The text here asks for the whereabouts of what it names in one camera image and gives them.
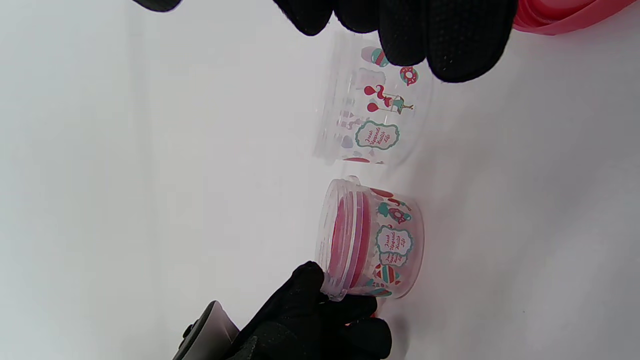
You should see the large clear printed food container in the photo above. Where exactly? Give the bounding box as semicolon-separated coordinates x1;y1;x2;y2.
312;30;433;168

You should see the black white hand controller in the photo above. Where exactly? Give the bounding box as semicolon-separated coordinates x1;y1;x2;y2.
172;300;241;360

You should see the person's right hand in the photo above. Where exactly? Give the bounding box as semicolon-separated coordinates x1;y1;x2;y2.
132;0;518;83

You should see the medium red container lid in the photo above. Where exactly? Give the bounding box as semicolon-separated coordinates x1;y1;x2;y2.
512;0;638;36

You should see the medium clear printed food container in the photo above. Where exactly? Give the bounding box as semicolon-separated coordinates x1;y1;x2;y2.
315;175;426;302

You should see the person's left hand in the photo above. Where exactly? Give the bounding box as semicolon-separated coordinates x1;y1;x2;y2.
225;261;393;360

